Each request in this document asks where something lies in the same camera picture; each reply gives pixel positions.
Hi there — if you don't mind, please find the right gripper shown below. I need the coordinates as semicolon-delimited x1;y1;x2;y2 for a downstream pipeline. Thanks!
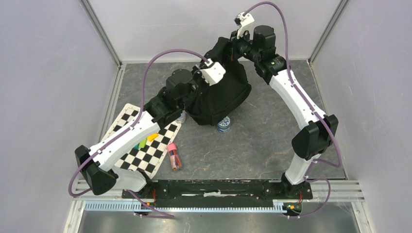
222;28;261;63

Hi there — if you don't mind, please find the black student backpack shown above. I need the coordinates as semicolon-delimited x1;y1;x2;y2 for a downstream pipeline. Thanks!
186;37;252;126

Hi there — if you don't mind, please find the blue lidded round tub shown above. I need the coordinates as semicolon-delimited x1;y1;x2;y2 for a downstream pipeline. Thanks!
217;116;231;133

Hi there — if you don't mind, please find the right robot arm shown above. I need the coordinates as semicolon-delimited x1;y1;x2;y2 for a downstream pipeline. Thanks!
229;25;339;198

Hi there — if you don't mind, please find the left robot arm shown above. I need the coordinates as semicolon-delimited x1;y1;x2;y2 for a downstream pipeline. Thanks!
74;68;225;198

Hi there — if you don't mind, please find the clear jar of paperclips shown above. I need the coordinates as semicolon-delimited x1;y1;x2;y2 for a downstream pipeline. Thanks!
175;111;186;124

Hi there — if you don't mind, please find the yellow toy block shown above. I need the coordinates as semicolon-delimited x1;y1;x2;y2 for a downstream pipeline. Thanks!
147;133;158;142

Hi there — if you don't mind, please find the pink capped pencil tube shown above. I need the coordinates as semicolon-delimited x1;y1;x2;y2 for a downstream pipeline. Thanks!
167;143;182;171

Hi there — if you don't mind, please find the green toy block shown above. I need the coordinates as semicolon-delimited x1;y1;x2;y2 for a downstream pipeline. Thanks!
139;138;147;149

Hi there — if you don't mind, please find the checkered chess board mat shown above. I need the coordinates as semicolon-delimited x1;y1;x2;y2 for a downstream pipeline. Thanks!
103;103;181;179

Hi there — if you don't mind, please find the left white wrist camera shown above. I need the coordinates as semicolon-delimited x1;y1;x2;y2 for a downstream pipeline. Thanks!
200;59;226;86

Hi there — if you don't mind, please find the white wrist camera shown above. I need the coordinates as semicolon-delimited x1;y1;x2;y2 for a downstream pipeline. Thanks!
234;12;255;39
200;59;226;86

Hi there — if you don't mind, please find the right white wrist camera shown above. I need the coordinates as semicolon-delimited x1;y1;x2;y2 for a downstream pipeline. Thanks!
234;12;255;39

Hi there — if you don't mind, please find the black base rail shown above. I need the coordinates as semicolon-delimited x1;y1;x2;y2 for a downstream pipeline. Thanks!
137;180;313;208

